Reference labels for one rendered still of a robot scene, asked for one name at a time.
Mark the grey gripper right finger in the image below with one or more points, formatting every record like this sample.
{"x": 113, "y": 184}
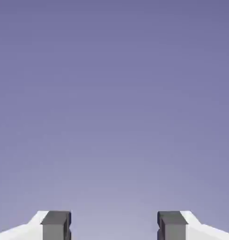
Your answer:
{"x": 173, "y": 226}

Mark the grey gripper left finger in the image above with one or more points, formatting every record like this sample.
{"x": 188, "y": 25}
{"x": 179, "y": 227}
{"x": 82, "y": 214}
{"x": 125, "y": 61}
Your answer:
{"x": 54, "y": 226}

